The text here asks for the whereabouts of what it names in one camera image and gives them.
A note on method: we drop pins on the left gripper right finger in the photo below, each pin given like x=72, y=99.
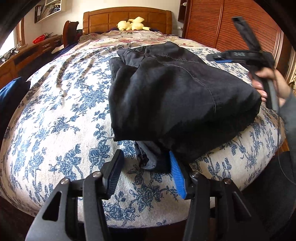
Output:
x=195, y=187

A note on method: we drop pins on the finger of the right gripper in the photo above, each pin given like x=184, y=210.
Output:
x=223, y=61

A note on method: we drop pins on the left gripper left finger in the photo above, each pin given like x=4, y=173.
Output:
x=98, y=186

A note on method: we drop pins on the dark navy jacket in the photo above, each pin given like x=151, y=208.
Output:
x=169, y=101

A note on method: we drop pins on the grey sleeve forearm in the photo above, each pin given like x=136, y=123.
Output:
x=288, y=114

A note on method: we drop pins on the wooden headboard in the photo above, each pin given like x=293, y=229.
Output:
x=103, y=20

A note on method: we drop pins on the blue floral bed sheet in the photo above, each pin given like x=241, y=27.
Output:
x=62, y=129

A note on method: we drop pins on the yellow plush toy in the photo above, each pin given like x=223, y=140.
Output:
x=133, y=25

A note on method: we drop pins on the pink floral quilt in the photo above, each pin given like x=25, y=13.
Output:
x=134, y=39

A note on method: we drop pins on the blue folded cloth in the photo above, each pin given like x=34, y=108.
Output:
x=11, y=96

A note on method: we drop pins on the wooden desk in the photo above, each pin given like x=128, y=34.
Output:
x=29, y=60

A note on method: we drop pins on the wooden chair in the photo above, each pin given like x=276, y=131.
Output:
x=69, y=33

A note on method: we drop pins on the red basket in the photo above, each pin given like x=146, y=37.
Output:
x=39, y=39

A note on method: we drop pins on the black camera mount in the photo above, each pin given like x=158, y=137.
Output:
x=246, y=33

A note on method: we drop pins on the white wall shelf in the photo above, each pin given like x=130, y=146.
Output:
x=48, y=8

